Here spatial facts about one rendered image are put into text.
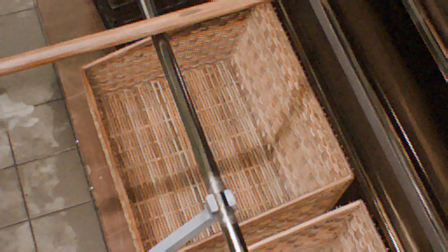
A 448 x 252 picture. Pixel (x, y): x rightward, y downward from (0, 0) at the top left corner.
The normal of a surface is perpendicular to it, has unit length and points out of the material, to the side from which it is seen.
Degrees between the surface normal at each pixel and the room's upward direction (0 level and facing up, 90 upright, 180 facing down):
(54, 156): 0
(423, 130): 9
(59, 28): 0
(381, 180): 70
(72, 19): 0
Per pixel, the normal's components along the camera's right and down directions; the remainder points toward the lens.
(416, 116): 0.16, -0.54
